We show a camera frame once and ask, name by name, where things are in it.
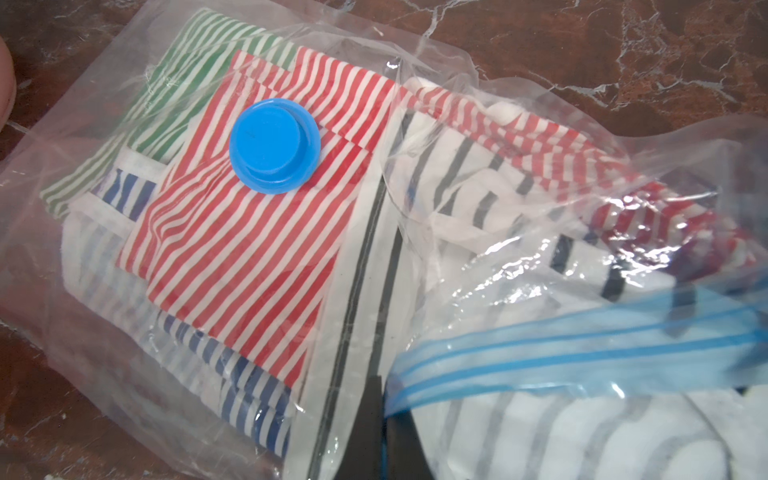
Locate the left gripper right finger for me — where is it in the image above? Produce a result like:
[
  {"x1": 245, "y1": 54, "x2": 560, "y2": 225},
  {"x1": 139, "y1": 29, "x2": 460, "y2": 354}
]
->
[{"x1": 384, "y1": 411, "x2": 434, "y2": 480}]

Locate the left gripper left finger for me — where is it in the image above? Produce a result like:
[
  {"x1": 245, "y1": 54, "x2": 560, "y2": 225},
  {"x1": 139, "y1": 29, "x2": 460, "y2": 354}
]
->
[{"x1": 334, "y1": 375, "x2": 384, "y2": 480}]

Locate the black white striped garment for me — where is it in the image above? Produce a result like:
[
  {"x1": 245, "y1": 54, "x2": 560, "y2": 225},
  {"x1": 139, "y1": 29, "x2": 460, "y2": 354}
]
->
[{"x1": 283, "y1": 110, "x2": 767, "y2": 479}]

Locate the clear plastic vacuum bag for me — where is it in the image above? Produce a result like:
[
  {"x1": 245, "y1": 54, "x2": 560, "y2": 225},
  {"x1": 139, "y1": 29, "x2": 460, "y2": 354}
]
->
[{"x1": 1, "y1": 1, "x2": 767, "y2": 479}]

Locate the blue vacuum valve cap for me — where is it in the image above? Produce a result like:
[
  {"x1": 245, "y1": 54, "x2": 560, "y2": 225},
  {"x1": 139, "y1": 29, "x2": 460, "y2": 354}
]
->
[{"x1": 229, "y1": 98, "x2": 321, "y2": 195}]

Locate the red white striped garment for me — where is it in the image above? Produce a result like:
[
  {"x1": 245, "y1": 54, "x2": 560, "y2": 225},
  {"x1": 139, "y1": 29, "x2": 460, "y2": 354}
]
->
[{"x1": 117, "y1": 47, "x2": 763, "y2": 385}]

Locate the blue white striped garment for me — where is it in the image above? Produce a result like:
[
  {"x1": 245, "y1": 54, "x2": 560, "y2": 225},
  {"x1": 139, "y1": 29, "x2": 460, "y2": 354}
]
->
[{"x1": 61, "y1": 147, "x2": 296, "y2": 457}]

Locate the green white striped garment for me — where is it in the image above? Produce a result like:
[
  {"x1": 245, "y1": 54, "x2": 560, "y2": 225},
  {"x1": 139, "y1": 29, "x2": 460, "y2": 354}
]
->
[{"x1": 40, "y1": 8, "x2": 297, "y2": 219}]

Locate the pink bucket with lid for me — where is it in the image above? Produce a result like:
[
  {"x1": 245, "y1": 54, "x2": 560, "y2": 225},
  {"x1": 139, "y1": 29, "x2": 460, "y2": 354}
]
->
[{"x1": 0, "y1": 39, "x2": 17, "y2": 127}]

